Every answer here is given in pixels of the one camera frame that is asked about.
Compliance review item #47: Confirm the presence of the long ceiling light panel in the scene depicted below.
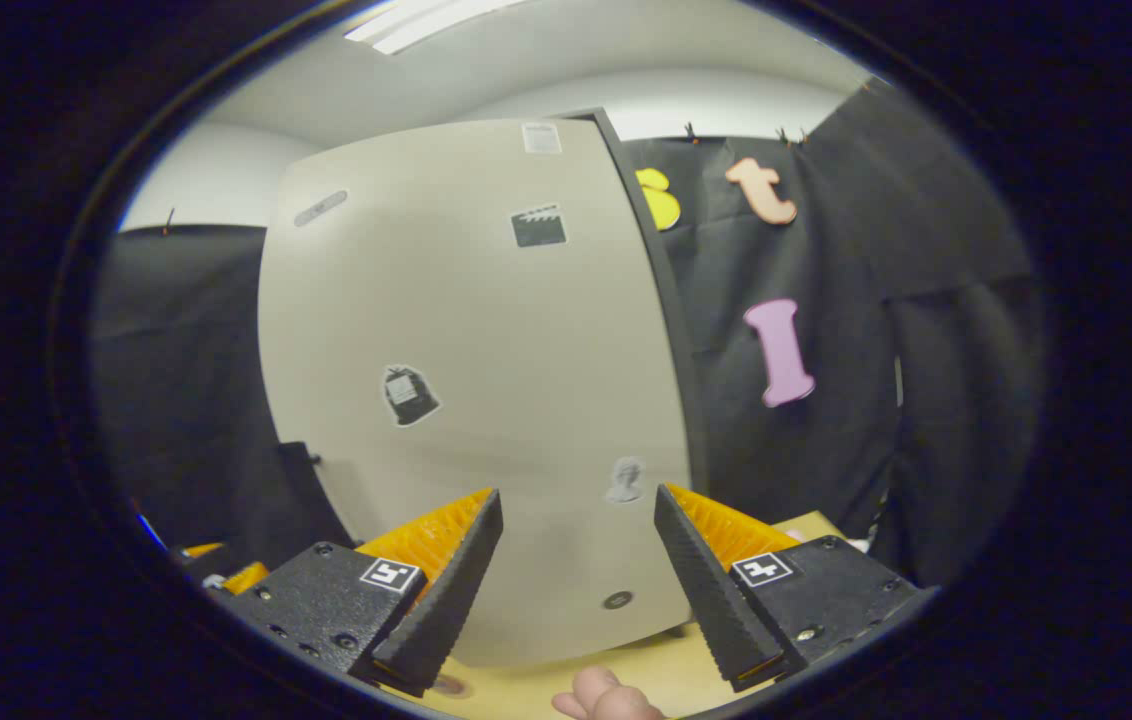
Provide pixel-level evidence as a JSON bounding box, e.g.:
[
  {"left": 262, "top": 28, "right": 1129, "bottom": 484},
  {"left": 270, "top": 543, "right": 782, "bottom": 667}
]
[{"left": 343, "top": 0, "right": 527, "bottom": 57}]

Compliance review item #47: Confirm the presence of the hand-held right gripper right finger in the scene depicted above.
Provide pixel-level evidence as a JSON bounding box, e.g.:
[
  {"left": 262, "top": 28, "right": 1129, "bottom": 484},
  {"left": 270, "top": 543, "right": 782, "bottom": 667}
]
[{"left": 653, "top": 483, "right": 939, "bottom": 693}]

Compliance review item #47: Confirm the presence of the black backdrop cloth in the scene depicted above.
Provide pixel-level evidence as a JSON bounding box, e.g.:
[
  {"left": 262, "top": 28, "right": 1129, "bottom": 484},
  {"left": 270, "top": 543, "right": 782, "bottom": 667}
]
[{"left": 91, "top": 80, "right": 1045, "bottom": 591}]

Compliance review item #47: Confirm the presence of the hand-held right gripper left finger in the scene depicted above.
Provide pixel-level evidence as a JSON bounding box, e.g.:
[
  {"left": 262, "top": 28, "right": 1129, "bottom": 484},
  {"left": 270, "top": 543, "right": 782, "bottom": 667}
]
[{"left": 226, "top": 488, "right": 505, "bottom": 699}]

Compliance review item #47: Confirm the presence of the beige cabinet door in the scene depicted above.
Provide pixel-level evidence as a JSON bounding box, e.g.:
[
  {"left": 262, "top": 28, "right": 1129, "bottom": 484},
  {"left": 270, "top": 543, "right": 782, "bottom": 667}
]
[{"left": 258, "top": 118, "right": 697, "bottom": 669}]

